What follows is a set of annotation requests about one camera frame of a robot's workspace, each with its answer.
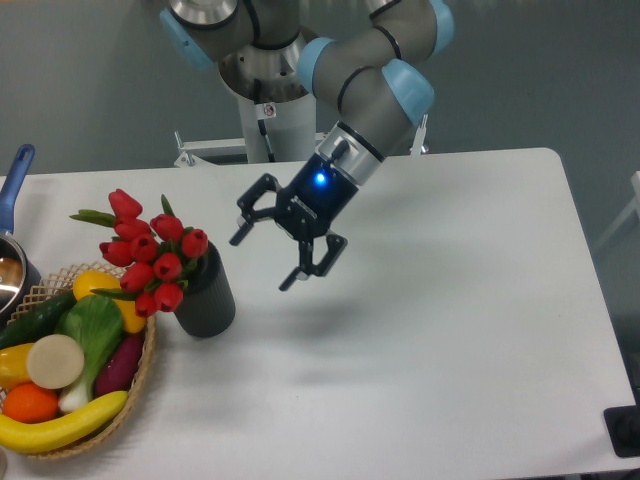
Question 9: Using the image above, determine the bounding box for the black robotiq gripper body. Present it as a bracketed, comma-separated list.
[273, 154, 358, 241]

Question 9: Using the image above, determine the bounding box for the red tulip bouquet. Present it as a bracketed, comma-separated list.
[70, 189, 210, 317]

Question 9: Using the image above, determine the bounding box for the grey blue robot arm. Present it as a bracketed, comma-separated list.
[160, 1, 455, 288]

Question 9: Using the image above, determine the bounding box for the dark grey ribbed vase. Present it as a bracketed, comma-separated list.
[174, 243, 236, 338]

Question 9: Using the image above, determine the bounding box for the yellow squash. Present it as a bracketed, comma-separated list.
[72, 271, 148, 335]

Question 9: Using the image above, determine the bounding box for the green bok choy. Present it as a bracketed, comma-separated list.
[55, 295, 124, 414]

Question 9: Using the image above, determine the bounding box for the woven wicker basket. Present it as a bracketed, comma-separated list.
[9, 262, 156, 460]

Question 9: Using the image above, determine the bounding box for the purple sweet potato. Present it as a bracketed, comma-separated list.
[94, 333, 144, 397]

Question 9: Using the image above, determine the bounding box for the green cucumber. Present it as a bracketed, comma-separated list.
[1, 291, 76, 349]

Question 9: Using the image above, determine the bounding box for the beige round disc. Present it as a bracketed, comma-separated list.
[26, 334, 84, 390]

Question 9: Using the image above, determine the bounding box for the yellow bell pepper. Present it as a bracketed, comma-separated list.
[0, 343, 34, 391]

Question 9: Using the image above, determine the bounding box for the orange fruit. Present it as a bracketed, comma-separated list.
[2, 383, 58, 424]

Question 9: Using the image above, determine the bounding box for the yellow banana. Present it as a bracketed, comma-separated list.
[1, 391, 129, 454]

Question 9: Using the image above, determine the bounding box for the black device at edge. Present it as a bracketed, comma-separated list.
[604, 405, 639, 458]

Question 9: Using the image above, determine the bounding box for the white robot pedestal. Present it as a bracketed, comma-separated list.
[174, 59, 434, 167]

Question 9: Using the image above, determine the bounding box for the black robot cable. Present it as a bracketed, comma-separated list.
[252, 78, 277, 163]

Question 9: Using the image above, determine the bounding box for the blue handled steel pot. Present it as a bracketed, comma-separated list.
[1, 144, 41, 328]

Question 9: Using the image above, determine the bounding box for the white frame at right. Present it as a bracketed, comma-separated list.
[594, 171, 639, 254]

